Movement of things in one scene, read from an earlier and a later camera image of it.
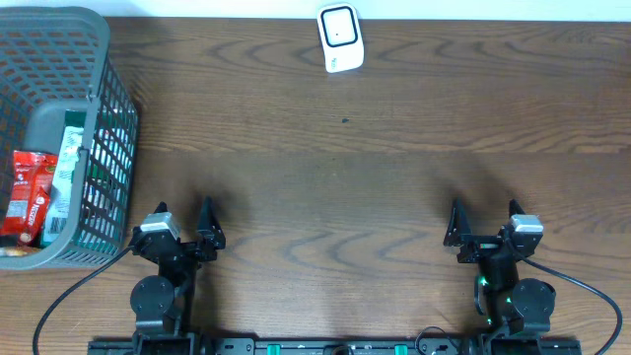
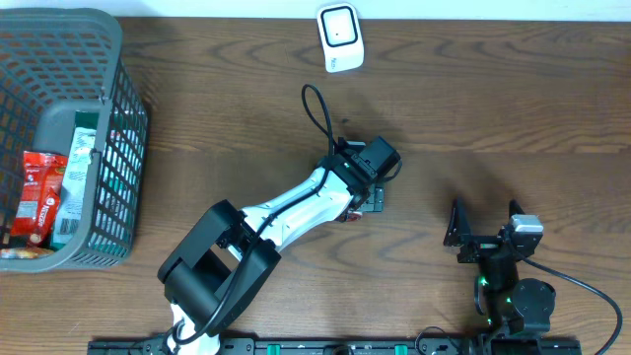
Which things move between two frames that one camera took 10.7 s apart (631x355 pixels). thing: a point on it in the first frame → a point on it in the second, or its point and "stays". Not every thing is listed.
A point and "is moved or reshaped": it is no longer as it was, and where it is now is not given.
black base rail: x=337 y=346 stays
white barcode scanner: x=341 y=35 stays
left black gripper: x=217 y=240 → x=381 y=207
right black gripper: x=481 y=246 stays
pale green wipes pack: x=58 y=212 → x=75 y=191
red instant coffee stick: x=32 y=234 → x=47 y=218
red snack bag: x=32 y=172 is moved or reshaped
